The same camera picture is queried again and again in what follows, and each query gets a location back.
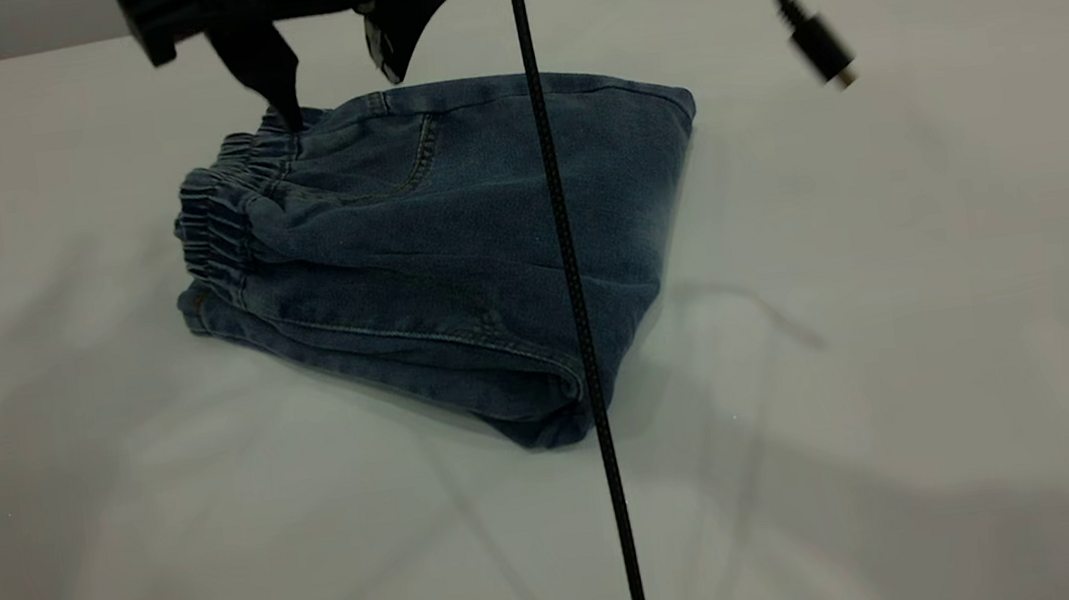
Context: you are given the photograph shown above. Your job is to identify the long braided black cable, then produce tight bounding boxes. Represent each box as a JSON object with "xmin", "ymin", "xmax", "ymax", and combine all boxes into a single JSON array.
[{"xmin": 503, "ymin": 0, "xmax": 652, "ymax": 600}]

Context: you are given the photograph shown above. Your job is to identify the dangling black plug cable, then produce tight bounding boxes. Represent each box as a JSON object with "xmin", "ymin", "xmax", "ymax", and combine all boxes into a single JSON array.
[{"xmin": 755, "ymin": 0, "xmax": 862, "ymax": 100}]

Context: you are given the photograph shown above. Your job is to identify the blue denim shorts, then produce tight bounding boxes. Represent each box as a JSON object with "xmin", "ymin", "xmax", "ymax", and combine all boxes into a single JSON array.
[{"xmin": 156, "ymin": 51, "xmax": 734, "ymax": 490}]

